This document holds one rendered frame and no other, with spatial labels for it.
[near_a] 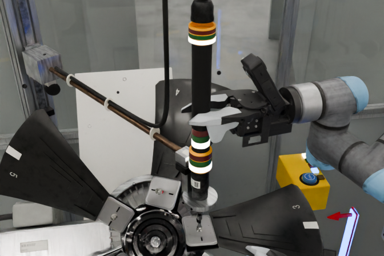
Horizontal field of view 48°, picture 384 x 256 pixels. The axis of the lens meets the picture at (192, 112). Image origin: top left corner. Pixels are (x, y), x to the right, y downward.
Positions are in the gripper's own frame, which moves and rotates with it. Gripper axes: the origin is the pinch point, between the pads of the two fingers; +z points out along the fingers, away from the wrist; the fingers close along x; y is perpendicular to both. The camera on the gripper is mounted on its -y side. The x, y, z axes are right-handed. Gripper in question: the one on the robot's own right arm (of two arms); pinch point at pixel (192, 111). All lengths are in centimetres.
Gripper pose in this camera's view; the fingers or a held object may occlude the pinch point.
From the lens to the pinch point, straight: 75.7
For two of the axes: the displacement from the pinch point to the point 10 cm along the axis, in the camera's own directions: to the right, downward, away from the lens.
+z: -9.5, 1.6, -2.8
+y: -0.1, 8.6, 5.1
